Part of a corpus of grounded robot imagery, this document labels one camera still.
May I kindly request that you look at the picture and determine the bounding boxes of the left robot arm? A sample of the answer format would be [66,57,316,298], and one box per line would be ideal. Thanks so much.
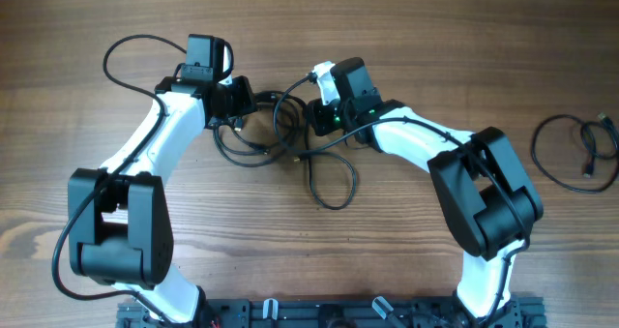
[51,34,256,327]

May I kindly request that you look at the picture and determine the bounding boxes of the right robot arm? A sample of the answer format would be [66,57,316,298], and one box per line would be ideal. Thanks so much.
[308,57,544,326]

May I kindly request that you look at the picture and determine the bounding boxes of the left camera cable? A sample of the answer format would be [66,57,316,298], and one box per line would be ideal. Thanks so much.
[50,33,188,327]

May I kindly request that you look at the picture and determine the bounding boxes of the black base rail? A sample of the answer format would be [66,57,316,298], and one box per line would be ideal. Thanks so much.
[115,295,548,328]

